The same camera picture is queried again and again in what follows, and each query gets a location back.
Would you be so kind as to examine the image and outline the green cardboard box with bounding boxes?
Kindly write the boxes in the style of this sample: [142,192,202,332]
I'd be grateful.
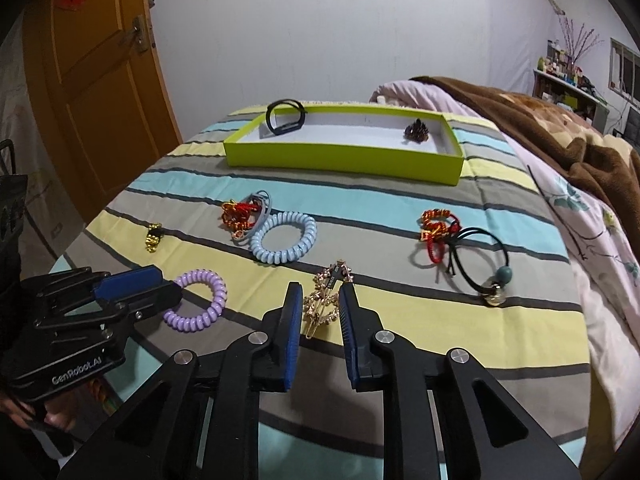
[223,110,466,187]

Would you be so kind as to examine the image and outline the gold rhinestone hair clip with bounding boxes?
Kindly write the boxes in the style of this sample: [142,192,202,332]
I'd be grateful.
[302,259,357,340]

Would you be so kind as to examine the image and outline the black wristband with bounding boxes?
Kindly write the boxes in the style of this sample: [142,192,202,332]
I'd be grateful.
[266,100,304,137]

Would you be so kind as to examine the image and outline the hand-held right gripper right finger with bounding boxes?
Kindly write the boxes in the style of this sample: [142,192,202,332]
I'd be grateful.
[337,282,583,480]

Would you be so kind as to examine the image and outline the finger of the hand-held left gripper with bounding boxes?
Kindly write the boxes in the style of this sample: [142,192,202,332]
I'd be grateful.
[35,282,183,333]
[22,266,163,306]

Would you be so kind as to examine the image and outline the metal door handle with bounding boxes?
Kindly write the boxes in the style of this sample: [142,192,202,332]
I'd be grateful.
[120,16,151,55]

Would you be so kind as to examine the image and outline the barred window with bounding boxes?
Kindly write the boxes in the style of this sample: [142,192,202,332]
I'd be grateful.
[609,37,640,106]

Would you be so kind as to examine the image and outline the purple spiral hair tie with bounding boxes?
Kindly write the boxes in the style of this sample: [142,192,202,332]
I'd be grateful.
[163,269,227,333]

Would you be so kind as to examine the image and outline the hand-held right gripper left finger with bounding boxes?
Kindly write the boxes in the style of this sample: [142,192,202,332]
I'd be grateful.
[57,281,306,480]

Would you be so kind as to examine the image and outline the black hair tie teal bead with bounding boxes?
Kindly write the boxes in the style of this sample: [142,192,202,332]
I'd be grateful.
[410,227,512,307]

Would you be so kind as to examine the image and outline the cluttered white shelf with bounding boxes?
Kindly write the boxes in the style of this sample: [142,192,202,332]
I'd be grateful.
[532,40,608,131]

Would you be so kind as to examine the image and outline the brown hair claw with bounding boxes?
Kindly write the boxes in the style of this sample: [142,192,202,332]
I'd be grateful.
[404,119,431,144]

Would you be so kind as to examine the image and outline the grey hair tie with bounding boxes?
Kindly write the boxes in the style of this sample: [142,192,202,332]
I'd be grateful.
[235,191,275,246]

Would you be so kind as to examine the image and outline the red hair tie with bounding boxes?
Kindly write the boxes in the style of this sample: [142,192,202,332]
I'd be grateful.
[221,200,263,241]

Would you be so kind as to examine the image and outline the brown plush blanket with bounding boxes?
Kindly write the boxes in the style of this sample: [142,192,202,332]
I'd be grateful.
[410,76,640,238]

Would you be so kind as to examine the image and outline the blue spiral hair tie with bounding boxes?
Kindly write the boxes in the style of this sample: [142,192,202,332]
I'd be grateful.
[250,211,318,264]

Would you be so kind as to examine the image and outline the orange wooden door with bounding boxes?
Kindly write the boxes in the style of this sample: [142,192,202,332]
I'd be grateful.
[22,0,183,223]

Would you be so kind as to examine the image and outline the black office chair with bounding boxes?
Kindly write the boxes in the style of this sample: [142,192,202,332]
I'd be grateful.
[612,110,640,146]

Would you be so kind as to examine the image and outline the person's left hand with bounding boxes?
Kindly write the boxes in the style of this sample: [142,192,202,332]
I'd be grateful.
[0,380,88,433]

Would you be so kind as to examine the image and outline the striped bedsheet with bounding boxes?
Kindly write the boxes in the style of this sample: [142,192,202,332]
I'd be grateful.
[57,100,593,480]

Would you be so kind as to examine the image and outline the purple flower branches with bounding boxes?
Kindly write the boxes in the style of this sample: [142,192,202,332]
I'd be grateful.
[557,15,603,68]

